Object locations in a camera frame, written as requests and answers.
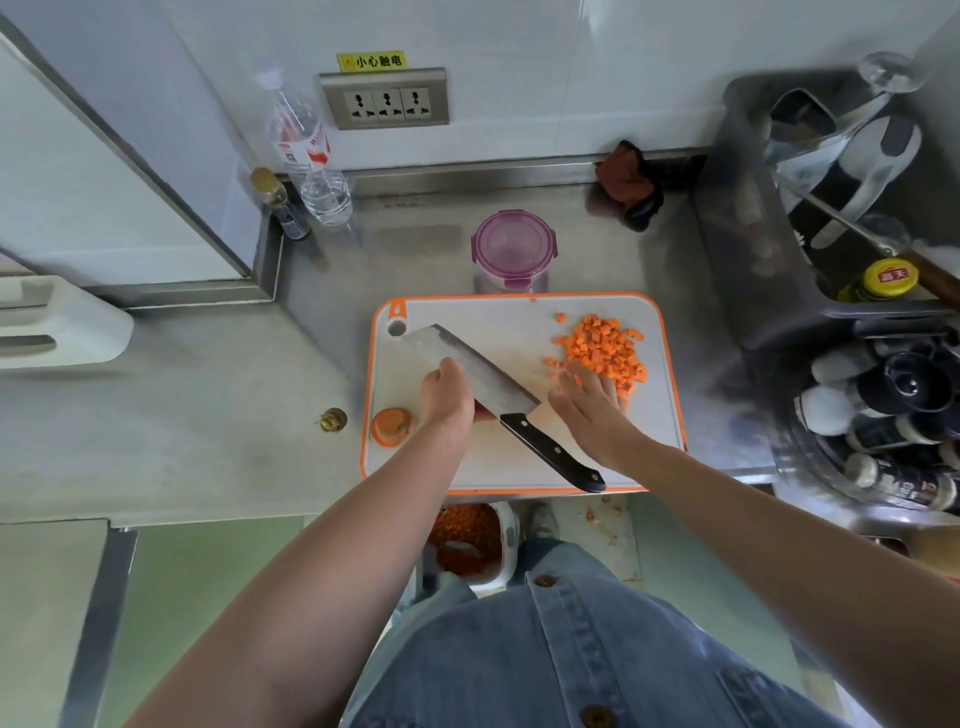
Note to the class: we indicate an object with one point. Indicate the blue denim trousers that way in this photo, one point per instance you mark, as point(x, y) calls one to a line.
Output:
point(559, 556)

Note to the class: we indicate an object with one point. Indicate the small gold-capped bottle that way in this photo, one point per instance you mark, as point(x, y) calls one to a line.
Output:
point(292, 221)

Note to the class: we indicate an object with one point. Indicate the pile of diced carrot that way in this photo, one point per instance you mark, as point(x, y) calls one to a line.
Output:
point(604, 349)

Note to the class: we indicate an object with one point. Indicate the brown carrot top stub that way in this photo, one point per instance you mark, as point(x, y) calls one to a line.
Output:
point(333, 420)

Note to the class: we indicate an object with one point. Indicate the clear round basin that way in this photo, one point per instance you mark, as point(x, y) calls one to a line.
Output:
point(795, 465)

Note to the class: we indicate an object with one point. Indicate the white orange-rimmed cutting board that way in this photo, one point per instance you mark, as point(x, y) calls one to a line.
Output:
point(480, 322)

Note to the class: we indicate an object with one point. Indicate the white waste bin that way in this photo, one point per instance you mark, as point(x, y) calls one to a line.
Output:
point(510, 540)

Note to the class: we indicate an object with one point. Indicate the brown-centred carrot end slice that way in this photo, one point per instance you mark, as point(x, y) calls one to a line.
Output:
point(392, 425)

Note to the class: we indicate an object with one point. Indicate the grey wall socket panel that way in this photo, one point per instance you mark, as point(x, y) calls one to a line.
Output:
point(382, 101)

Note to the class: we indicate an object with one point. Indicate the person's left hand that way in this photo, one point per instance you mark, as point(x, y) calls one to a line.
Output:
point(446, 397)

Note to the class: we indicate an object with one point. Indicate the pale pink cutting board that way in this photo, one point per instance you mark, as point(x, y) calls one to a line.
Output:
point(11, 266)

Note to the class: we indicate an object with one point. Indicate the person's right hand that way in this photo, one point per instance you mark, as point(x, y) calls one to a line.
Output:
point(596, 416)

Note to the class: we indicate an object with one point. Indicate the grey right shoe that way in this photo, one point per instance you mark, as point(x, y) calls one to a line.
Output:
point(541, 521)

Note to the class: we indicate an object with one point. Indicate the clear plastic water bottle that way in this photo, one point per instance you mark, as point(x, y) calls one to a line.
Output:
point(326, 195)

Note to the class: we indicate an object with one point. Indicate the dark red cloth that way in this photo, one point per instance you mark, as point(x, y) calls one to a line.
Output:
point(626, 180)

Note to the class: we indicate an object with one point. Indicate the person's left forearm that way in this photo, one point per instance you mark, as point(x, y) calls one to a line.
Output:
point(307, 607)

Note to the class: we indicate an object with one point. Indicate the blue denim shirt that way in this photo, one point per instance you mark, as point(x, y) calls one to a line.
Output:
point(600, 660)

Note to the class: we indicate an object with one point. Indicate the pale green cabinet front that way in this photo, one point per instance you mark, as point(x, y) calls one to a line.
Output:
point(187, 615)
point(705, 585)

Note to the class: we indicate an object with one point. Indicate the group of seasoning bottles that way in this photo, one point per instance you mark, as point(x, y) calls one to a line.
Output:
point(907, 382)

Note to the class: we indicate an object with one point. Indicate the purple lidded container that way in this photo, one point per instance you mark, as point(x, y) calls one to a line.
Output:
point(514, 244)

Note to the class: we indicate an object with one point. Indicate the white and black bag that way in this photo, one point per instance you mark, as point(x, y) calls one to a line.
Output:
point(877, 165)

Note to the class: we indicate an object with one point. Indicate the person's right forearm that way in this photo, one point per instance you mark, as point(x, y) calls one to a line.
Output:
point(787, 562)

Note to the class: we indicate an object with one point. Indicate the yellow-capped sauce bottle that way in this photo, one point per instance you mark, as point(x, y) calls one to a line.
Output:
point(889, 277)

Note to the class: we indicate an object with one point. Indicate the yellow warning sticker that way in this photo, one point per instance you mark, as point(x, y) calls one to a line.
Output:
point(371, 61)

